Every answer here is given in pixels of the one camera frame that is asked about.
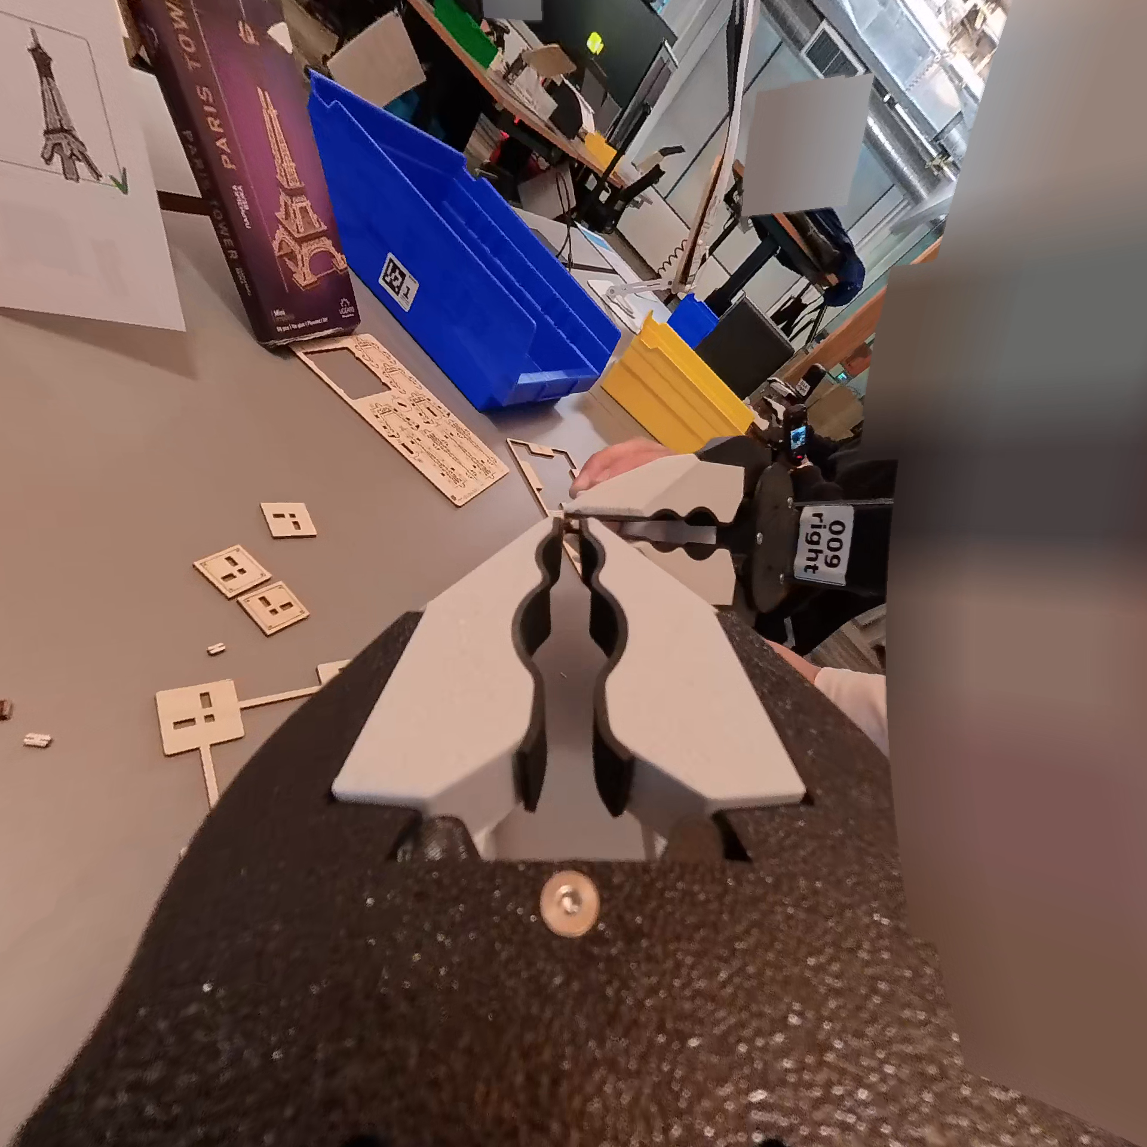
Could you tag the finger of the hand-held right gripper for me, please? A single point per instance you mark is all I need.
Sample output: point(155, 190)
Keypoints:
point(712, 578)
point(672, 484)

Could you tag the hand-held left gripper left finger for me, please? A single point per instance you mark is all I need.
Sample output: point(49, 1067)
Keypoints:
point(430, 717)

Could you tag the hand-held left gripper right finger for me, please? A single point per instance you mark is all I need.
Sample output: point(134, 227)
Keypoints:
point(707, 717)

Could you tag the wooden puzzle frame sheet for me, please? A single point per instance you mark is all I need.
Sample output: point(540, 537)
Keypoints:
point(527, 475)

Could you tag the wooden linked squares piece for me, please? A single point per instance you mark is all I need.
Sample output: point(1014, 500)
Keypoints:
point(228, 731)

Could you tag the slotted wooden square piece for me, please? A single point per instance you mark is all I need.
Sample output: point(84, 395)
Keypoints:
point(304, 530)

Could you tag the wooden tower parts sheet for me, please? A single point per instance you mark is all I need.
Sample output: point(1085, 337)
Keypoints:
point(420, 430)

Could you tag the person's right hand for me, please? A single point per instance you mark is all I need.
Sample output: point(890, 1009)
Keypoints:
point(622, 462)

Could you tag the yellow plastic bin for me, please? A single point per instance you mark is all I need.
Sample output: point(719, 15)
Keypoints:
point(662, 385)

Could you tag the black flat panel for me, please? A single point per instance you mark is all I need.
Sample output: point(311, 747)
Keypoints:
point(743, 350)

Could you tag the small blue bin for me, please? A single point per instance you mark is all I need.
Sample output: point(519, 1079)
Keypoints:
point(691, 321)

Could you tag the white poster stand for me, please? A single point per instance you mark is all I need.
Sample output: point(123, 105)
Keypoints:
point(640, 288)

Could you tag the bordered wooden square tile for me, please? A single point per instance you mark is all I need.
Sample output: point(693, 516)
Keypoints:
point(210, 564)
point(255, 605)

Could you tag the plywood poster board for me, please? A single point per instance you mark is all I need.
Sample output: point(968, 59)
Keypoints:
point(703, 224)

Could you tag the black office chair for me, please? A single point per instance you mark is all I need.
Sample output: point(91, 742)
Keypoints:
point(618, 193)

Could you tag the blue bin with white tag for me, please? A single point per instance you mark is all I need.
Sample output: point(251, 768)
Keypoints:
point(430, 269)

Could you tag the wooden background table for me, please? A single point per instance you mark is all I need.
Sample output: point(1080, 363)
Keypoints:
point(515, 98)

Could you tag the green storage bins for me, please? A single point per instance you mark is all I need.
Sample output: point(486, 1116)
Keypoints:
point(465, 32)

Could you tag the dark puzzle box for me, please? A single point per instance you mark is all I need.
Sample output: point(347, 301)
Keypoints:
point(241, 179)

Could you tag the paper instruction sheet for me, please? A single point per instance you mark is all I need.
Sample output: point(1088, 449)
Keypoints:
point(88, 251)

